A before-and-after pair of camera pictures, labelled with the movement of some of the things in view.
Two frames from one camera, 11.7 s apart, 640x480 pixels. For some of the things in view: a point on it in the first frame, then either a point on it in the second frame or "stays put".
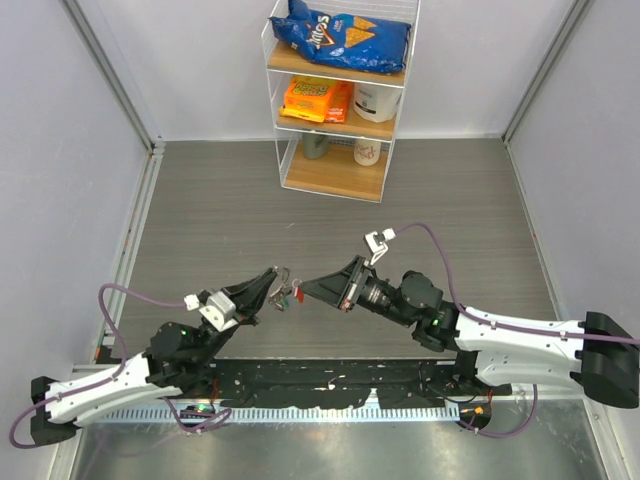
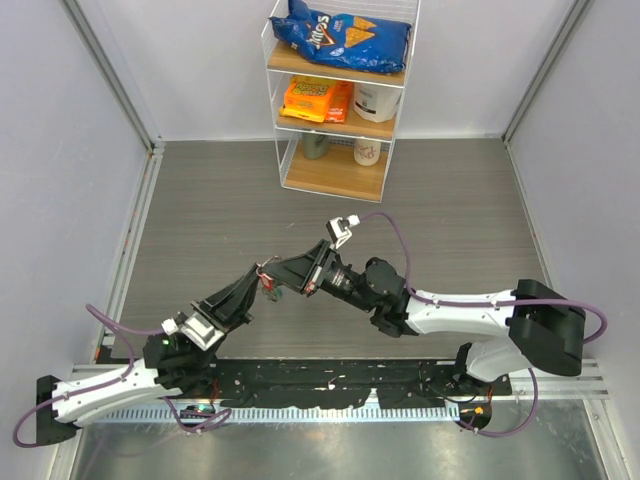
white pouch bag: (376, 103) stays put
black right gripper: (335, 288) → (307, 272)
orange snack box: (320, 99) stays put
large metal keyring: (278, 292) → (259, 265)
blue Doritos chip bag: (345, 40) stays put
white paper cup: (367, 152) stays put
